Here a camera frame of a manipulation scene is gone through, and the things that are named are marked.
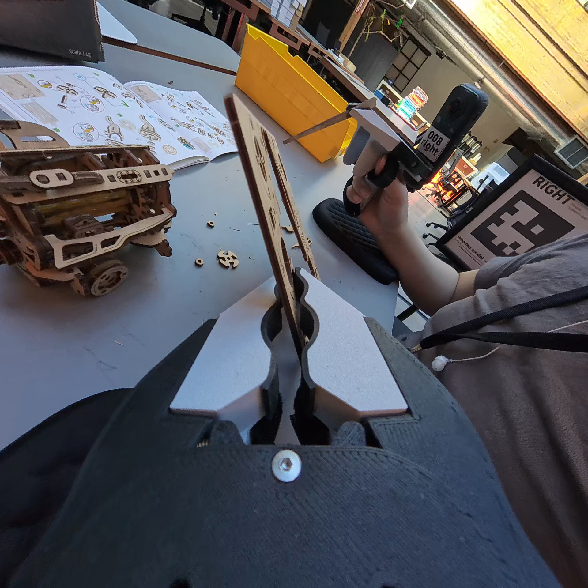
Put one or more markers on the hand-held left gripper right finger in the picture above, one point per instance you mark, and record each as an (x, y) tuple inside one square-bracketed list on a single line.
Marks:
[(353, 367)]

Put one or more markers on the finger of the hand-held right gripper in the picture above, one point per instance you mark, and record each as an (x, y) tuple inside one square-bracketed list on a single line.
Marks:
[(381, 126)]

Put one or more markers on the black cardboard box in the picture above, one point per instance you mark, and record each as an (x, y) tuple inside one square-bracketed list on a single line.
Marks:
[(50, 27)]

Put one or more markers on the round wooden gear piece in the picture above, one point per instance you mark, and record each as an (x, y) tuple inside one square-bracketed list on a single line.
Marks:
[(228, 259)]

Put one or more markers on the person's right hand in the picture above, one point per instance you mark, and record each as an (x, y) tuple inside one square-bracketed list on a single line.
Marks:
[(388, 206)]

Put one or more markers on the black quilted wrist rest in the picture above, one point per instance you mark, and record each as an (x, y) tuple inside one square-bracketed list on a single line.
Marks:
[(353, 239)]

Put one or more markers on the colourful glowing stack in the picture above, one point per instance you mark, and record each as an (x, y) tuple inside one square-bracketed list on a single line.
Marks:
[(412, 103)]

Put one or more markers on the framed marker sign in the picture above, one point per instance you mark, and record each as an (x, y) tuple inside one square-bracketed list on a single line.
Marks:
[(519, 216)]

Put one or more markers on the dark cloth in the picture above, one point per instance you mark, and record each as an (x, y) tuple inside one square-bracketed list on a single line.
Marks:
[(32, 482)]

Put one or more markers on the person's right forearm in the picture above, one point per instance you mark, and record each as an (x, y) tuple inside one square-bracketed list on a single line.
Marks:
[(418, 271)]

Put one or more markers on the instruction booklet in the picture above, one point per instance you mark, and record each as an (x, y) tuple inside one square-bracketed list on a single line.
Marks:
[(115, 110)]

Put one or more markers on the person's grey shirt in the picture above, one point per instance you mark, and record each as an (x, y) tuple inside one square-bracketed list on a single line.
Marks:
[(514, 436)]

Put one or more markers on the thin wooden stick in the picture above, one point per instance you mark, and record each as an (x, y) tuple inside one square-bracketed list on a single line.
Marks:
[(321, 126)]

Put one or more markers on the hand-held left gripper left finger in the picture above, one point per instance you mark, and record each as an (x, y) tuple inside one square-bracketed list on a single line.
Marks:
[(220, 367)]

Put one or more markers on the wooden model car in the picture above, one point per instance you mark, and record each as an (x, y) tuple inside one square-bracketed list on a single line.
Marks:
[(78, 211)]

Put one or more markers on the yellow plastic bin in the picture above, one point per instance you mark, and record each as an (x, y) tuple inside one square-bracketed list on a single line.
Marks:
[(289, 92)]

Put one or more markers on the white flat sheet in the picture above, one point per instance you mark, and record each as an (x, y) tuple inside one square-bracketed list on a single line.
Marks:
[(115, 25)]

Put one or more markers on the laser-cut wooden parts sheet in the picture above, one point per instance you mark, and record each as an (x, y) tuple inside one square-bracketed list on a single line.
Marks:
[(262, 193)]

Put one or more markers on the wall air vent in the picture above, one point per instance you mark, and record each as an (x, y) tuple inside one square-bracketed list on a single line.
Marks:
[(573, 152)]

